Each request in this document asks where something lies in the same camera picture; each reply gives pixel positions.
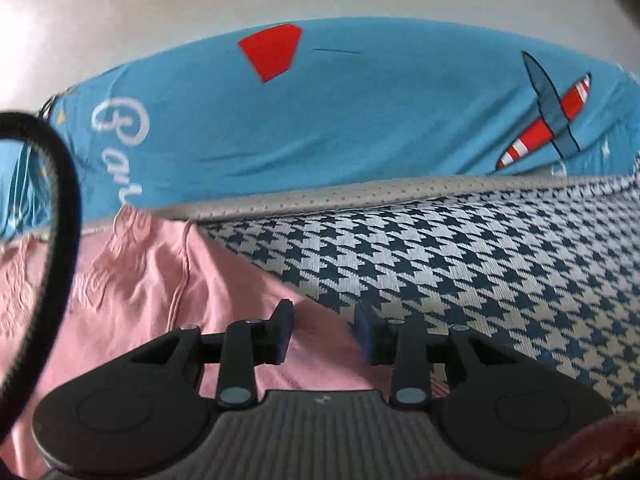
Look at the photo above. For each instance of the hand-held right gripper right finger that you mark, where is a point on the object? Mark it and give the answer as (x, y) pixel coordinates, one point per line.
(364, 334)

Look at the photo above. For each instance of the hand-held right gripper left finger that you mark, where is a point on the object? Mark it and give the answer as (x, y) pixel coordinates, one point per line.
(284, 342)

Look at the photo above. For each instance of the pink knit top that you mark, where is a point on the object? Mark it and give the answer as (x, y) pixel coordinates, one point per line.
(125, 310)

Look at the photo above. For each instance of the houndstooth bed mat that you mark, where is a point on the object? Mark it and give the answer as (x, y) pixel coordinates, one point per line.
(475, 270)

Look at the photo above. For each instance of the blue patterned pillow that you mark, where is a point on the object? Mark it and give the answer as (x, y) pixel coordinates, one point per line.
(350, 110)

